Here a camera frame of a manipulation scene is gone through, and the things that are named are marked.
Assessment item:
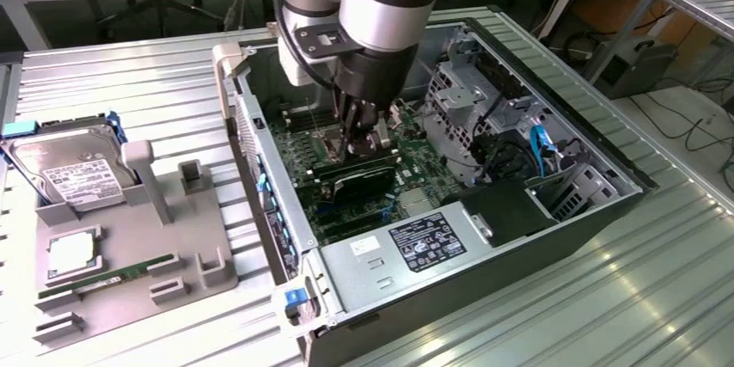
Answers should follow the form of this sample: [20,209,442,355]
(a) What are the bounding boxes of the blue case latch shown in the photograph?
[283,289,312,313]

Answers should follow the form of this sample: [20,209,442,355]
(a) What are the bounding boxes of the green RAM stick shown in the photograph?
[36,253,175,300]

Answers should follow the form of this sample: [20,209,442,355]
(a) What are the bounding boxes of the installed dark RAM stick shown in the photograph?
[312,152,403,183]

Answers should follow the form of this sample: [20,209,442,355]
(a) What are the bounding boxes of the grey box with handle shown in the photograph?
[590,34,681,101]

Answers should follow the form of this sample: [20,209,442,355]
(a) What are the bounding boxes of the black plastic shroud box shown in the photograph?
[458,180,562,248]

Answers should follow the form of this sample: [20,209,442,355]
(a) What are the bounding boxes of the coiled black floor cable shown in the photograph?
[563,30,605,64]

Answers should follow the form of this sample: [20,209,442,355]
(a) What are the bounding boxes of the hard disk drive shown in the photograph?
[0,111,131,207]

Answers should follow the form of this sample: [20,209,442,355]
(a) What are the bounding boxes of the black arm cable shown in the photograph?
[271,0,340,89]

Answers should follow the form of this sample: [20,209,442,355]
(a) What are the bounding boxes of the black wire bundle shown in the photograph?
[477,131,545,184]

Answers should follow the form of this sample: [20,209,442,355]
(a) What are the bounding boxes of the grey power supply unit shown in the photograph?
[316,201,559,315]

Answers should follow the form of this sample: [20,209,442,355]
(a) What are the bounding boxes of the silver CPU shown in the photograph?
[45,236,100,281]

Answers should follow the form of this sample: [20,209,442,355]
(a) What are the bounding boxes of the CPU socket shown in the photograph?
[312,128,348,164]

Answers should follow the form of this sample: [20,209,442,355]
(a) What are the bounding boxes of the metal disk bay cage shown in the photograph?
[427,61,555,170]

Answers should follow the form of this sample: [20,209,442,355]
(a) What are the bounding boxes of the black graphics card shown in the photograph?
[327,163,398,205]

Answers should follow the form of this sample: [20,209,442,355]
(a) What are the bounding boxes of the blue wire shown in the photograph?
[529,124,557,180]

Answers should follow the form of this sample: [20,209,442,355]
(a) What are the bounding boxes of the black tripod legs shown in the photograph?
[95,0,226,34]

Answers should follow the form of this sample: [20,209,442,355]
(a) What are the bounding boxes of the open black PC case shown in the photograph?
[211,16,661,367]

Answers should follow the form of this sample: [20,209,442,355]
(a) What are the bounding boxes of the grey parts rack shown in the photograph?
[31,138,240,347]

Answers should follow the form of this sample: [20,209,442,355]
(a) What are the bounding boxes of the aluminium frame table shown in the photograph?
[582,0,734,83]

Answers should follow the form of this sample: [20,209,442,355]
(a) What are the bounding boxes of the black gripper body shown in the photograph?
[330,45,420,111]

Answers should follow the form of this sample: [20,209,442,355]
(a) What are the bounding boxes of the silver chipset heat sink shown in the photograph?
[395,193,438,218]

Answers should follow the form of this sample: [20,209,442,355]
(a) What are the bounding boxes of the green motherboard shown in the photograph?
[266,98,481,248]

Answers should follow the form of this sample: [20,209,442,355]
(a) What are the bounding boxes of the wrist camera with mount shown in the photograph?
[279,24,367,88]

